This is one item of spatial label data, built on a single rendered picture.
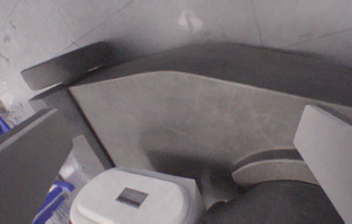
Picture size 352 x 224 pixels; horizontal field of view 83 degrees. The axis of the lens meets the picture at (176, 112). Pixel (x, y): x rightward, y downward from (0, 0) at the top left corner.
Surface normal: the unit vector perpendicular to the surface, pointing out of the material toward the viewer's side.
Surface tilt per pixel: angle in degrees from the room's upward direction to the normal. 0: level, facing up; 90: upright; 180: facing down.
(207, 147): 0
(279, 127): 0
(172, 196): 90
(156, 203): 90
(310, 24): 0
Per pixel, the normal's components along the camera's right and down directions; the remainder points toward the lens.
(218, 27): -0.48, 0.53
